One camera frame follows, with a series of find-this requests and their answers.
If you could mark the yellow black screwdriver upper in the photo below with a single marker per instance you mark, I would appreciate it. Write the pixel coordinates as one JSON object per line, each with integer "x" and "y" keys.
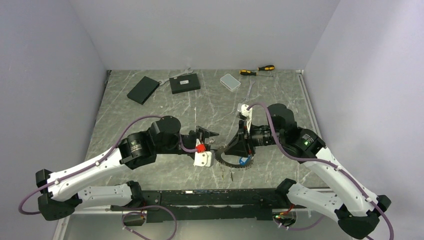
{"x": 266, "y": 68}

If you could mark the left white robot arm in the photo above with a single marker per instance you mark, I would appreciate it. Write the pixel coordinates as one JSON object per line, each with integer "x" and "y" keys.
{"x": 65, "y": 191}

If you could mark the yellow black screwdriver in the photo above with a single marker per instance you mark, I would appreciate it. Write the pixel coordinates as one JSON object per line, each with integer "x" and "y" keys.
{"x": 245, "y": 72}
{"x": 266, "y": 68}

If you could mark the silver wrench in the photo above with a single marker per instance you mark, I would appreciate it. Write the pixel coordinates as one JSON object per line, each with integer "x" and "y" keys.
{"x": 185, "y": 72}
{"x": 247, "y": 97}

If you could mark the yellow black screwdriver lower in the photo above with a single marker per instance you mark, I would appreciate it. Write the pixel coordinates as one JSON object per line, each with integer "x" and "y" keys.
{"x": 245, "y": 72}

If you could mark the black flat pad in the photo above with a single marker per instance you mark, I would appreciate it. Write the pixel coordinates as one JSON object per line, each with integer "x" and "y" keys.
{"x": 143, "y": 90}

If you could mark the black flat box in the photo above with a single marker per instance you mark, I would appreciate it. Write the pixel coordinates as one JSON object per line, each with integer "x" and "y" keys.
{"x": 184, "y": 83}

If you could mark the clear plastic box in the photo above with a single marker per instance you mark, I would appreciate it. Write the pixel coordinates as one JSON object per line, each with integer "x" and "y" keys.
{"x": 230, "y": 82}

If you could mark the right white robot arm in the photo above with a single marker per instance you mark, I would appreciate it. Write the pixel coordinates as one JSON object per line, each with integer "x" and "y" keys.
{"x": 356, "y": 209}

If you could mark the silver wrench back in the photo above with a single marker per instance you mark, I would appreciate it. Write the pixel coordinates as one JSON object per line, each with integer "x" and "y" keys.
{"x": 185, "y": 72}

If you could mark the silver wrench right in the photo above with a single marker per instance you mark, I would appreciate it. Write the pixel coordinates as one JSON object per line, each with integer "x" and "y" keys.
{"x": 247, "y": 97}

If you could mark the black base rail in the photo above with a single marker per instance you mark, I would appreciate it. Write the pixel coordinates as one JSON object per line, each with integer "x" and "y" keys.
{"x": 214, "y": 204}

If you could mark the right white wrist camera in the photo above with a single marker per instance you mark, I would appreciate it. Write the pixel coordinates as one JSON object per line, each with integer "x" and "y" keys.
{"x": 245, "y": 114}

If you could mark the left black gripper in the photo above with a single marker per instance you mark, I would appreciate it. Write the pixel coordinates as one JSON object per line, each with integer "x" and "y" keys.
{"x": 201, "y": 134}

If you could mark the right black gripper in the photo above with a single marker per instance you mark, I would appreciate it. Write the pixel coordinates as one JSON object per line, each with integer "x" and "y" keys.
{"x": 239, "y": 146}

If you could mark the aluminium frame rail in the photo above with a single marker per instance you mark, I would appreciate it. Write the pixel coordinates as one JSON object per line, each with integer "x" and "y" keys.
{"x": 333, "y": 95}

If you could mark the large metal keyring with rings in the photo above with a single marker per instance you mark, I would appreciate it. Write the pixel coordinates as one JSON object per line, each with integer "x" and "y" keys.
{"x": 233, "y": 162}

